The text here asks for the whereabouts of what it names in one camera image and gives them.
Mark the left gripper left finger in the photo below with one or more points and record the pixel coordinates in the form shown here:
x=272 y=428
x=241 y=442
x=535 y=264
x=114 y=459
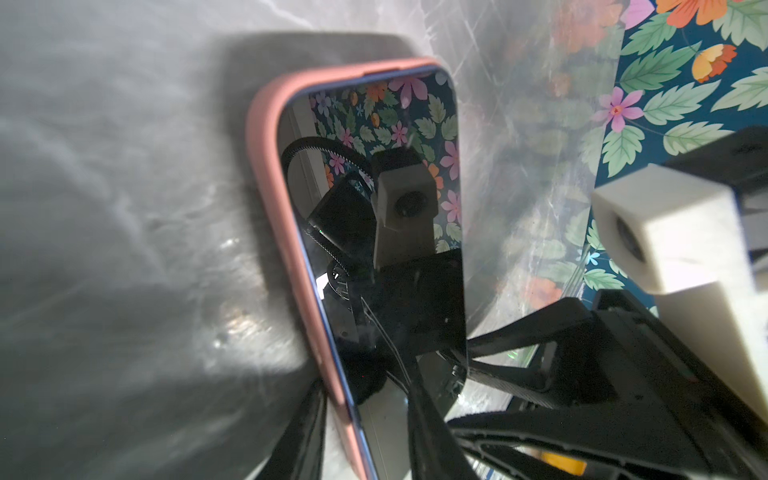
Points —
x=299 y=453

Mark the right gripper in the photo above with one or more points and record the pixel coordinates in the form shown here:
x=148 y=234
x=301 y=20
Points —
x=648 y=406

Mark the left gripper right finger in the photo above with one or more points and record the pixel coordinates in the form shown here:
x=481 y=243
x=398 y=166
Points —
x=433 y=451

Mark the black phone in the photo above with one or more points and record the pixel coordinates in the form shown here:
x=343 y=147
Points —
x=371 y=168

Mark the pink phone case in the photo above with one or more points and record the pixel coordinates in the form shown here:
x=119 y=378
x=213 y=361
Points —
x=261 y=128

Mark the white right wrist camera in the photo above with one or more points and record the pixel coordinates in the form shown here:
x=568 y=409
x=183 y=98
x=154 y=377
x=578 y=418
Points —
x=679 y=238

